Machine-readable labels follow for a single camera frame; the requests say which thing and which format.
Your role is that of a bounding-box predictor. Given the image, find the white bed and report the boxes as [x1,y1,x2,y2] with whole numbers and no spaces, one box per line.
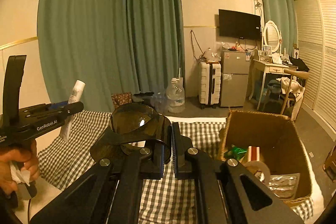
[0,103,323,224]

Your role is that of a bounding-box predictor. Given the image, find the white shutter wardrobe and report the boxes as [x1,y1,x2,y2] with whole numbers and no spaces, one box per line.
[293,0,336,132]

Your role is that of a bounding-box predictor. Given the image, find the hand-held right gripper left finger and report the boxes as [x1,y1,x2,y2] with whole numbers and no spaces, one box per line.
[30,119,172,224]

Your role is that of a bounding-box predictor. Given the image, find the oval white mirror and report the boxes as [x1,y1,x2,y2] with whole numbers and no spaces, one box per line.
[262,21,282,54]

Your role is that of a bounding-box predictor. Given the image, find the white tube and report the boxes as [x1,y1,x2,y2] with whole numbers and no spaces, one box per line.
[59,80,86,141]

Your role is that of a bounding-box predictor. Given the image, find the pack of water bottles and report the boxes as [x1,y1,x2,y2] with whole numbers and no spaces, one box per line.
[150,91,168,113]

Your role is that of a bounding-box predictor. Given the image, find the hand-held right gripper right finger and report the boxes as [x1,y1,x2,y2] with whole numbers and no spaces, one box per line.
[172,122,305,224]

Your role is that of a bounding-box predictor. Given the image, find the wall cable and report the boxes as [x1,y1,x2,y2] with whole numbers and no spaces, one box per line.
[190,30,204,60]

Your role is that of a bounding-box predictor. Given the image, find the white suitcase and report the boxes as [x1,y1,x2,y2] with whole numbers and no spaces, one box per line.
[198,61,222,109]

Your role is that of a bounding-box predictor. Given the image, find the wide green curtain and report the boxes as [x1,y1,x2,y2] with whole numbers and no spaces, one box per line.
[38,0,184,109]

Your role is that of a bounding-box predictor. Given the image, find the green packet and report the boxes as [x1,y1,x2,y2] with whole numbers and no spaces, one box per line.
[223,145,248,160]

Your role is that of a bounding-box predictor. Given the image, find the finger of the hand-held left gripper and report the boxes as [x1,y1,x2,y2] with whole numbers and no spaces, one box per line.
[49,101,69,110]
[62,101,84,117]

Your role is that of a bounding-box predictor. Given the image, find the white tape roll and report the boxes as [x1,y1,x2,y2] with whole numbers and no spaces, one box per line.
[243,160,271,182]

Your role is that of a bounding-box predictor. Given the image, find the narrow green curtain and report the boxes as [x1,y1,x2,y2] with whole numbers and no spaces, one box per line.
[256,0,298,48]

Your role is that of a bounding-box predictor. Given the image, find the checked cloth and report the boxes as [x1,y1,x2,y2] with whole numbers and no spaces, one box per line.
[37,110,314,224]

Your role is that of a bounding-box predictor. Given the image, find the large clear water jug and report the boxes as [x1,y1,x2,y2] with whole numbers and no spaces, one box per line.
[167,77,185,113]

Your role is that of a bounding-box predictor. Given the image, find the white dressing table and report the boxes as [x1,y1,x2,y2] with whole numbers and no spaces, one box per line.
[248,57,298,110]

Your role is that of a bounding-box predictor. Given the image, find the dark tinted plastic bowl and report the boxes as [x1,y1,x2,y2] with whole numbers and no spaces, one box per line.
[90,103,171,164]

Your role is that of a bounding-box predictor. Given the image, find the brown cardboard box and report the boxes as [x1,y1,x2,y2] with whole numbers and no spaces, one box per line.
[218,110,315,205]

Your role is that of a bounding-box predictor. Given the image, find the person's left hand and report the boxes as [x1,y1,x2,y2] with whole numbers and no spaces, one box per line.
[0,139,41,194]

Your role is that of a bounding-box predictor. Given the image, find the black wall television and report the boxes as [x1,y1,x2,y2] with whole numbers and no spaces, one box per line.
[218,9,261,40]

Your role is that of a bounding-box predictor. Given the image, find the tan striped box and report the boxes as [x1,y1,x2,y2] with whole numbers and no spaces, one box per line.
[245,146,261,162]

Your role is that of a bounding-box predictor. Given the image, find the black clothes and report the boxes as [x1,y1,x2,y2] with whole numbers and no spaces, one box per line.
[289,55,310,72]

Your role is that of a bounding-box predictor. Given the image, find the wooden chair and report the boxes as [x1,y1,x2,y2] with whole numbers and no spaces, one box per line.
[278,69,311,119]

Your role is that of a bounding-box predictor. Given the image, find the patterned brown bag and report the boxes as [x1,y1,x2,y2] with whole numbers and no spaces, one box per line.
[111,92,132,109]

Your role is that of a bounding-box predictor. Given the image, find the white cloth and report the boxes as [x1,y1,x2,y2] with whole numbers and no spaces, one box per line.
[280,77,305,102]

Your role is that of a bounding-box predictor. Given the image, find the clear plastic bag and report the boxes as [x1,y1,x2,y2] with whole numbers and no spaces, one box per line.
[203,47,222,63]

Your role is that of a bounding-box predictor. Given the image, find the silver foil packet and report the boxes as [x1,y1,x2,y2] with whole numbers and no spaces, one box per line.
[265,173,301,199]

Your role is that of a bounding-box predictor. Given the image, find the white hose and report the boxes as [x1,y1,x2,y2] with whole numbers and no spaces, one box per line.
[177,38,183,80]

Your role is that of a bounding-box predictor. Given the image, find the grey small fridge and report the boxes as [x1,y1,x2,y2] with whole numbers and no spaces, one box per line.
[220,49,253,107]

